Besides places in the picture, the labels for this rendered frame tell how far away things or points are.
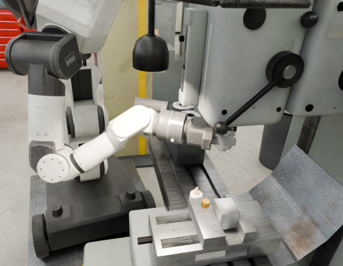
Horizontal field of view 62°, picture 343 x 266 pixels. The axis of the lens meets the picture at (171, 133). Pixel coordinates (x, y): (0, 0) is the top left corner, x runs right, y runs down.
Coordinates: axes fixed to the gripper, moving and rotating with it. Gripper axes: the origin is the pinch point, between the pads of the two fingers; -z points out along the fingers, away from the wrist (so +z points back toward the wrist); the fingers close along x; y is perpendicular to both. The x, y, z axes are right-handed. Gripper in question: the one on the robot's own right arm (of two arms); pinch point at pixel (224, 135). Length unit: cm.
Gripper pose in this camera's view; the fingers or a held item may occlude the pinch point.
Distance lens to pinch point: 77.4
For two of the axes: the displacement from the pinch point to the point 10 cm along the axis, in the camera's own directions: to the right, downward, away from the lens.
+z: -9.7, -1.6, 1.6
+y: -0.7, 8.7, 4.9
